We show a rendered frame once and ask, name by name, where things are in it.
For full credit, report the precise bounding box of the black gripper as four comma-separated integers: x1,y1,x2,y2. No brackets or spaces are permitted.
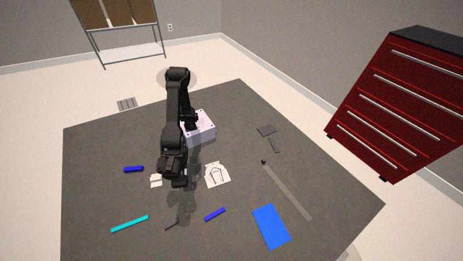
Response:
171,147,188,189

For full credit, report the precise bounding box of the cyan flat bar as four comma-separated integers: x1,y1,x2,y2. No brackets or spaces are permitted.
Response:
111,215,149,233

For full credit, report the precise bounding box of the blue rectangular bar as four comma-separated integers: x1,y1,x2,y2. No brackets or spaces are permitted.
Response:
204,207,226,222

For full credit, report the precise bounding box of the blue rectangular block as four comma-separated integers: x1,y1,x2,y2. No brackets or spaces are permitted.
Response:
123,166,144,173

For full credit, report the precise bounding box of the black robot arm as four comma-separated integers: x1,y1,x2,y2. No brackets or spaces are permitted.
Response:
156,66,199,180

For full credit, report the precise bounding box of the blue flat rectangular plate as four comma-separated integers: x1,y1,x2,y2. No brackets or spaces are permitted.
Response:
252,203,291,251

